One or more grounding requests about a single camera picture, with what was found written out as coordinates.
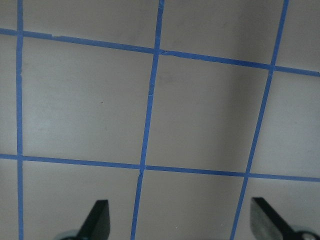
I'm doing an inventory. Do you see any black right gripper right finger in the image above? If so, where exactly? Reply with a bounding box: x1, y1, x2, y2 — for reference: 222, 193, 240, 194
249, 197, 296, 240

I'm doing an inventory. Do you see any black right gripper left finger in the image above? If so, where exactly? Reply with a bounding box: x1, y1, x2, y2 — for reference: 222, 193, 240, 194
76, 199, 111, 240

